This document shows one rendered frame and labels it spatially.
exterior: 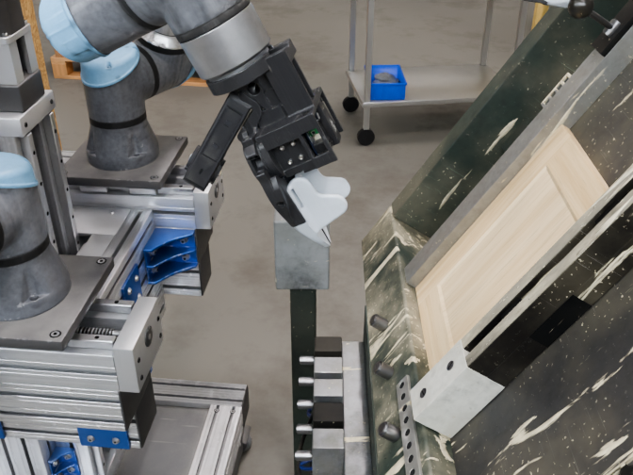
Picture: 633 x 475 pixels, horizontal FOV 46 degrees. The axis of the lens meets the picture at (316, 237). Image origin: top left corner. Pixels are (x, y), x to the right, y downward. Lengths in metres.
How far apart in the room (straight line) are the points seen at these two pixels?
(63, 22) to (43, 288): 0.54
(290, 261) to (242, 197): 1.98
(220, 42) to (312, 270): 1.01
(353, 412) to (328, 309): 1.46
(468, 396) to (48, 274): 0.65
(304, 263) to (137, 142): 0.44
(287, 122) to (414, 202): 0.95
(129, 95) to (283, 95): 0.87
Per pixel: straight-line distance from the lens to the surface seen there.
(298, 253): 1.60
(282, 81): 0.69
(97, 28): 0.73
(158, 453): 2.08
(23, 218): 1.13
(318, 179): 0.77
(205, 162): 0.74
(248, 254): 3.15
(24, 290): 1.18
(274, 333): 2.72
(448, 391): 1.10
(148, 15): 0.70
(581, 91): 1.31
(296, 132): 0.69
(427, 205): 1.62
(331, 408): 1.36
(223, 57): 0.67
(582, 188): 1.17
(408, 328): 1.32
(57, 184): 1.48
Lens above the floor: 1.73
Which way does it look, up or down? 32 degrees down
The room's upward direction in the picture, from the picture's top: straight up
